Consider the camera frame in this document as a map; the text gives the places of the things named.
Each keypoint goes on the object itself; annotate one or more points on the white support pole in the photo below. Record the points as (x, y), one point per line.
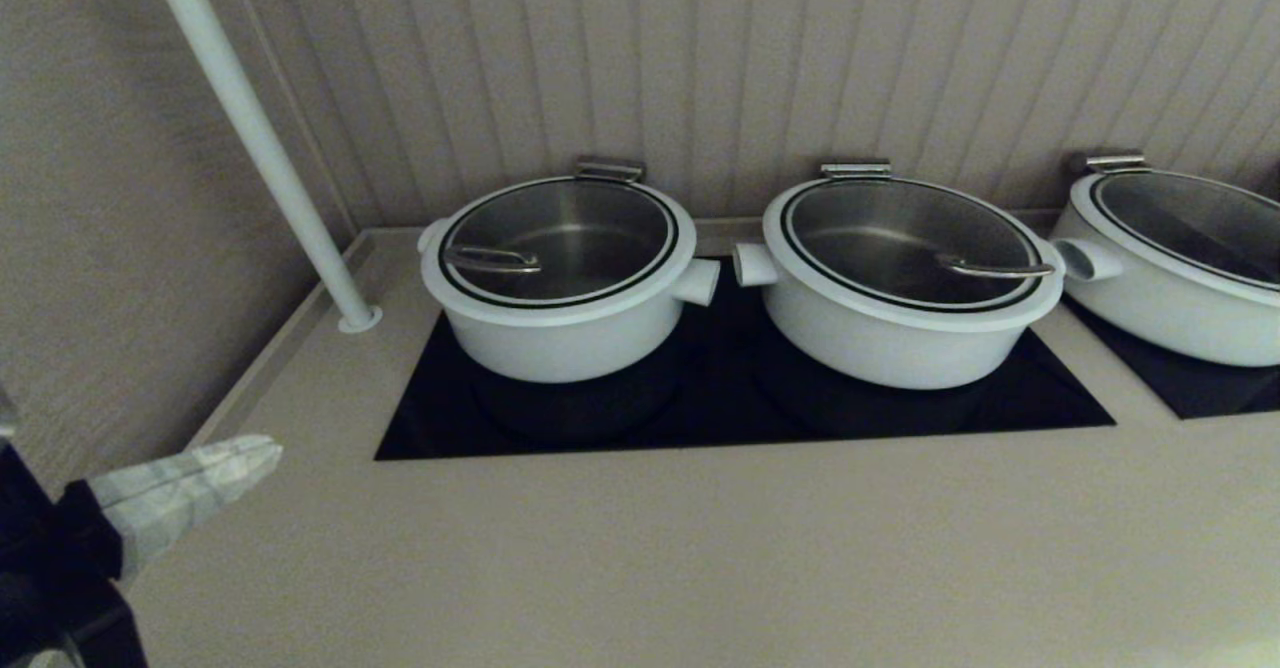
(255, 128)

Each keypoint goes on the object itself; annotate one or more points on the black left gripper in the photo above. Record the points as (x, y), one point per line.
(50, 598)

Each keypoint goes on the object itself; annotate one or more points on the wide black glass cooktop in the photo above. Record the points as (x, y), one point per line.
(700, 418)

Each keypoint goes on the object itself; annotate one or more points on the white round cooking pot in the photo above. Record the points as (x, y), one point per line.
(560, 348)
(880, 358)
(1180, 328)

